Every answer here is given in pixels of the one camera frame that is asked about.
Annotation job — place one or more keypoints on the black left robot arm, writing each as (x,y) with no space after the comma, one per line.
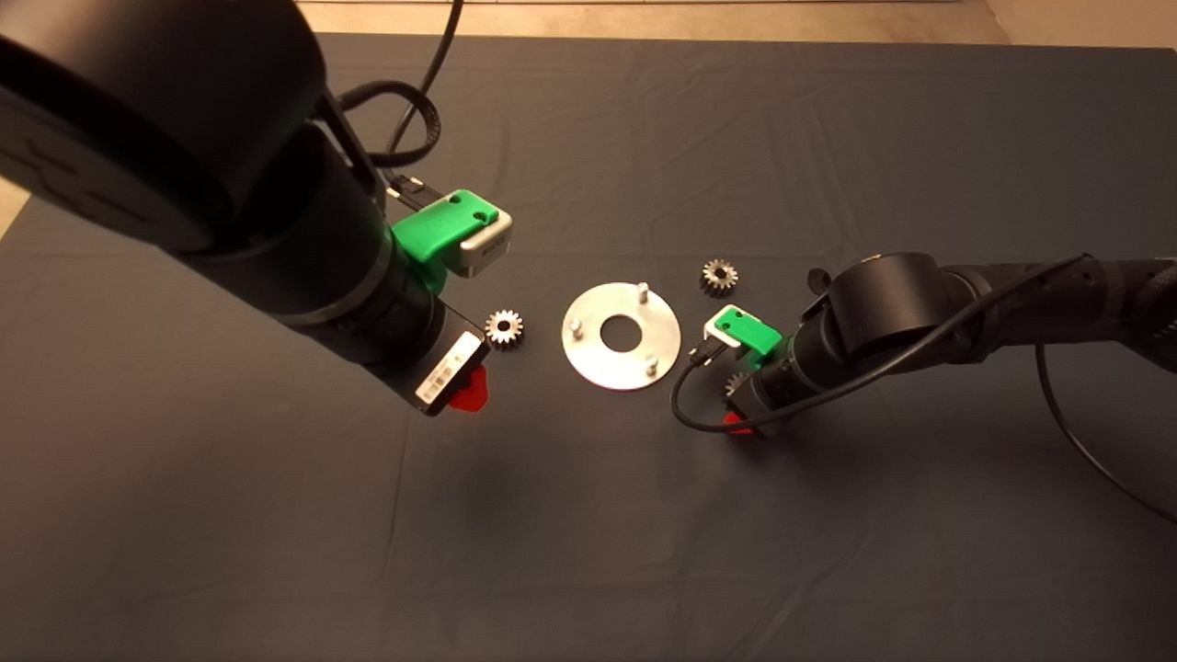
(184,138)

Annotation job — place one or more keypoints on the green left camera mount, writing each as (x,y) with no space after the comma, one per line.
(432,234)

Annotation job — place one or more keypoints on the dark grey table cloth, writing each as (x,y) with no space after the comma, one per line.
(588,552)

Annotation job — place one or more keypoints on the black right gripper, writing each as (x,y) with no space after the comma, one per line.
(772,391)

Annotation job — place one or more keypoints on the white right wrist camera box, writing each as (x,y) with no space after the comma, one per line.
(719,335)

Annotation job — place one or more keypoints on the round metal carrier plate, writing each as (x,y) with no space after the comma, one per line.
(598,363)

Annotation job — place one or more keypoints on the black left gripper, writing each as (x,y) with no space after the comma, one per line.
(432,354)

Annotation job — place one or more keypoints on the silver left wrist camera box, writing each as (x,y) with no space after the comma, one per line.
(483,250)

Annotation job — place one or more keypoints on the green right camera mount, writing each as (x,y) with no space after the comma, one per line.
(749,333)

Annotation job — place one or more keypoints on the small steel planetary gear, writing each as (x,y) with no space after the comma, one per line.
(733,384)
(494,327)
(709,277)

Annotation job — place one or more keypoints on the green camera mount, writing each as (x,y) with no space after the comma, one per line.
(749,333)
(432,234)

